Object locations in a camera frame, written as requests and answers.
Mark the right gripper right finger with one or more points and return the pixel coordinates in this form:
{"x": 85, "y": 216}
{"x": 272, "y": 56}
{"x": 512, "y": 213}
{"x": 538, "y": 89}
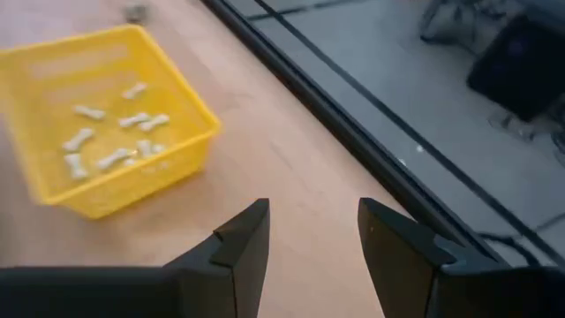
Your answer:
{"x": 441, "y": 291}

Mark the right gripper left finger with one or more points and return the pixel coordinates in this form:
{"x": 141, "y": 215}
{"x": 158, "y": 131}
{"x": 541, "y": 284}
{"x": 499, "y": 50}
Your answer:
{"x": 132, "y": 293}

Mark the yellow plastic basket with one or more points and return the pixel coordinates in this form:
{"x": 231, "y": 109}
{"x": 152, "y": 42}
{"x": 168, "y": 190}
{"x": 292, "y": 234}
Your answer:
{"x": 110, "y": 194}

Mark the black equipment case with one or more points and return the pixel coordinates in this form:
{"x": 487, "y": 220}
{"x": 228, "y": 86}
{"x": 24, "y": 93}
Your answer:
{"x": 521, "y": 66}

